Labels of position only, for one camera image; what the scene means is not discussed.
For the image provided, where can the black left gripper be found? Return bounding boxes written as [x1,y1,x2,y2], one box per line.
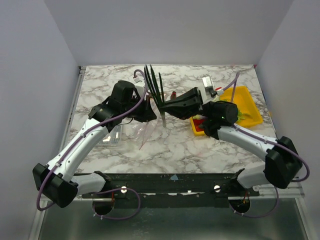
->
[122,94,158,123]

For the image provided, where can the clear zip top bag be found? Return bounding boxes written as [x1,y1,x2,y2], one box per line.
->
[131,95,161,151]

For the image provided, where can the green scallion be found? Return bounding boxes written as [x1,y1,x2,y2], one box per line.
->
[144,65,167,128]

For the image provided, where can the green celery stalk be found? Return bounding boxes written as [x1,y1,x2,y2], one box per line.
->
[191,107,249,120]

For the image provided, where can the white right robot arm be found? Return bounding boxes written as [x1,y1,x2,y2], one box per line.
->
[158,87,303,196]

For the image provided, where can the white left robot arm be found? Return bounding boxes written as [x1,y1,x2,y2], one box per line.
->
[32,80,156,208]

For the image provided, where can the red black utility knife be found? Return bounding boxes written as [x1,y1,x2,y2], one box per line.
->
[170,91,177,100]

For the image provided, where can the red tomato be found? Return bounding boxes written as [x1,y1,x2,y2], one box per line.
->
[193,118,205,132]

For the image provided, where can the clear plastic screw box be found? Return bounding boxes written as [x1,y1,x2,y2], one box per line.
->
[97,125,123,147]

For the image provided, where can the yellow plastic tray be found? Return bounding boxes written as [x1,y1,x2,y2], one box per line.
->
[189,86,263,136]

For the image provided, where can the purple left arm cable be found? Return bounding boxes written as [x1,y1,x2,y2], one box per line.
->
[36,68,147,211]

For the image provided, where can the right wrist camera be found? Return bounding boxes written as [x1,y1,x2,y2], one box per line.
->
[202,76,224,99]

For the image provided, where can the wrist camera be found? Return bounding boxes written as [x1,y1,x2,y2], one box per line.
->
[202,76,224,99]
[133,77,148,98]

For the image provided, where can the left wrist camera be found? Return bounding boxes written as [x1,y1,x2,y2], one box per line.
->
[133,77,148,98]

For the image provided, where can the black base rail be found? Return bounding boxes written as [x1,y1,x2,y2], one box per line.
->
[81,173,259,209]

